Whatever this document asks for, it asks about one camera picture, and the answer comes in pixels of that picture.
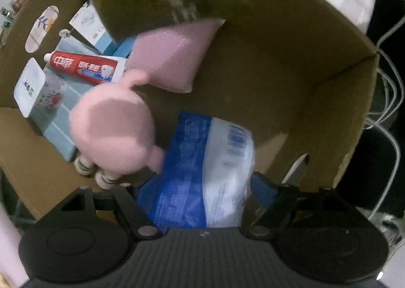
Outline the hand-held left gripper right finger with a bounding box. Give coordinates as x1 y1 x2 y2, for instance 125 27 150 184
245 172 352 241

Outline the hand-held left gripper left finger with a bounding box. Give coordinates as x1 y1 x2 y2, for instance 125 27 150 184
60 182 163 240

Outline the blue and white plastic packet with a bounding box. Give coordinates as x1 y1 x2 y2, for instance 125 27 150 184
136 111 256 232

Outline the round pink plush toy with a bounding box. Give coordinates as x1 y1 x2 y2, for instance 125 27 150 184
69 69 165 181

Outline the large cardboard box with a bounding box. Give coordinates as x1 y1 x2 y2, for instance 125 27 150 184
0 0 380 222

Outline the flat light blue box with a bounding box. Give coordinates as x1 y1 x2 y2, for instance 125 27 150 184
27 36 95 162

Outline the red and white toothpaste tube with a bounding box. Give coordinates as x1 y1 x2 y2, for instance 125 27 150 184
44 51 127 84

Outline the pink rectangular sponge cushion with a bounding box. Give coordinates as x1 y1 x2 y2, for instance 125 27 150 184
125 18 227 94

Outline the white lidded tub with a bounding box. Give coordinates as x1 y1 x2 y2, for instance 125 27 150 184
13 58 64 118

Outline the light blue tissue box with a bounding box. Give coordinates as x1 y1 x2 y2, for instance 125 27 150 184
70 2 138 59

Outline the white cable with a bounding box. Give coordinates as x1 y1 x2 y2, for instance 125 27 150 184
364 51 402 220
376 17 405 46

